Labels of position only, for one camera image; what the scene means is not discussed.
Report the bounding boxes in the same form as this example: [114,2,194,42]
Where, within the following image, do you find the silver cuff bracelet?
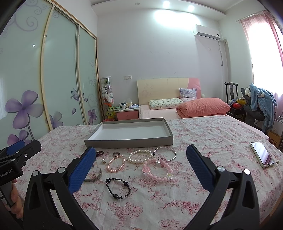
[83,168,103,183]

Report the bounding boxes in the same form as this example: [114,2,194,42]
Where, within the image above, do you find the small pink pearl bracelet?
[106,152,126,173]

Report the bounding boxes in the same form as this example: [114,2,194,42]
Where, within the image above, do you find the black bead bracelet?
[105,177,132,200]

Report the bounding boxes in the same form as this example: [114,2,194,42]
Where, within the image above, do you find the large pink bead bracelet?
[142,157,174,183]

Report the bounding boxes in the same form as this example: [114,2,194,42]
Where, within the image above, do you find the white pearl bracelet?
[127,149,154,165]

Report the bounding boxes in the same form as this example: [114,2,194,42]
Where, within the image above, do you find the thin silver bangle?
[153,147,177,163]

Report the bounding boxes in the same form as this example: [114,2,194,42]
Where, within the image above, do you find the person's left hand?
[10,179,24,219]

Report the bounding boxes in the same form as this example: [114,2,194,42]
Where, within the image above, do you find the grey cardboard tray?
[84,118,174,149]

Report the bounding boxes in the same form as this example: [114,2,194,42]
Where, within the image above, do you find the pink white nightstand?
[116,109,139,121]

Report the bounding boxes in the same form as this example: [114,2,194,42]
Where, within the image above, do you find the white mug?
[121,103,126,110]

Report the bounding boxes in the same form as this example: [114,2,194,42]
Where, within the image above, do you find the white smartphone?
[250,142,274,168]

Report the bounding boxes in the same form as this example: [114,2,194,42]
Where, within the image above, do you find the plush toy display tube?
[100,76,115,119]

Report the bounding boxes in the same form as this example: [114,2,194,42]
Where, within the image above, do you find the pink floral bedsheet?
[15,115,283,230]

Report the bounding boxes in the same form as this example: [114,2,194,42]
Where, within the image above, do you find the pink mattress bed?
[138,103,227,120]

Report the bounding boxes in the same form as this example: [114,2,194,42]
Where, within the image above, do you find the sliding glass wardrobe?
[1,1,103,147]

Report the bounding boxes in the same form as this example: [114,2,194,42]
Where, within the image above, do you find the cream pink headboard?
[137,78,204,105]

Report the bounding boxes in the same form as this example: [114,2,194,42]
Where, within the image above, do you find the floral white pillow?
[149,98,183,110]

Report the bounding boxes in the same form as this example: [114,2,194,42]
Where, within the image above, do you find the grey office chair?
[241,88,265,129]

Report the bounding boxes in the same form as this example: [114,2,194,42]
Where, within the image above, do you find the dark wooden chair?
[224,82,246,122]

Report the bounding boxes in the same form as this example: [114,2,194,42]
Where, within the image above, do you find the coral folded quilt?
[176,98,231,118]

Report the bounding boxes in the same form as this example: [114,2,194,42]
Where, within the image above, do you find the blue plush robe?
[249,83,277,132]

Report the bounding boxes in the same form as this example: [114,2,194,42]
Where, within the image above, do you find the purple patterned pillow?
[179,88,197,102]

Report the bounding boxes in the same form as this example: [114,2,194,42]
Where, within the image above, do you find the white air conditioner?
[194,24,221,41]

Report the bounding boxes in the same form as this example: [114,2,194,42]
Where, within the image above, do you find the pink curtain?
[239,10,282,116]

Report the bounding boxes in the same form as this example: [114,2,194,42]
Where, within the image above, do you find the wall switch plate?
[123,75,132,80]

